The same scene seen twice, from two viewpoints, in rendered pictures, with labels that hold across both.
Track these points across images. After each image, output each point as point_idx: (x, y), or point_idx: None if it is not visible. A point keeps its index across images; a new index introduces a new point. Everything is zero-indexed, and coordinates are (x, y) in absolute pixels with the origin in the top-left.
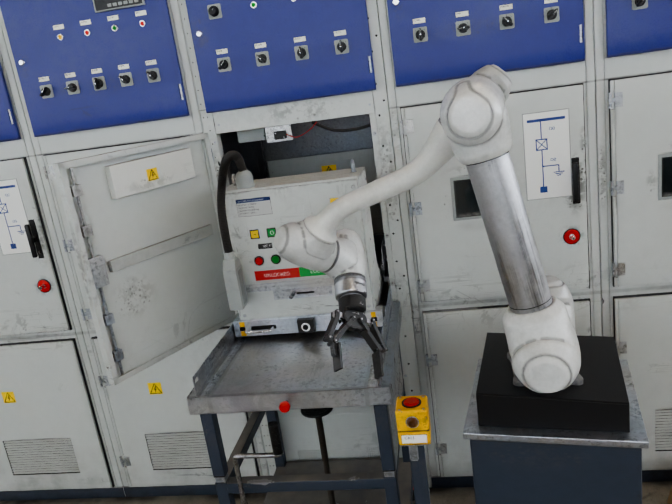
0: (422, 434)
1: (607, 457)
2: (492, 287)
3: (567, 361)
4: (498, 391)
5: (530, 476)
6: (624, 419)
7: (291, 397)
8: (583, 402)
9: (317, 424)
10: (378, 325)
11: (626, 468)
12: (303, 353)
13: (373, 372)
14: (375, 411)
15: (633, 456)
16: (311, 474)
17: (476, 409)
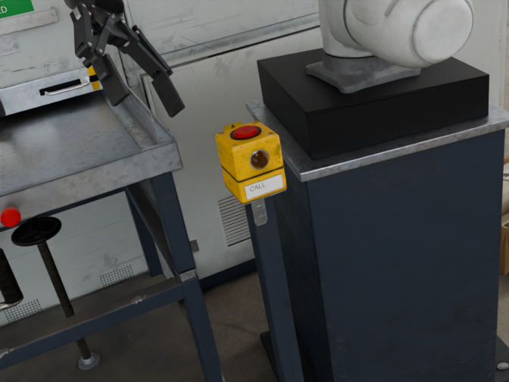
0: (275, 175)
1: (470, 152)
2: (223, 24)
3: (469, 1)
4: (332, 103)
5: (384, 208)
6: (483, 98)
7: (16, 200)
8: (439, 88)
9: (42, 254)
10: (101, 86)
11: (489, 160)
12: (0, 145)
13: (135, 133)
14: (156, 187)
15: (498, 142)
16: (70, 317)
17: (292, 146)
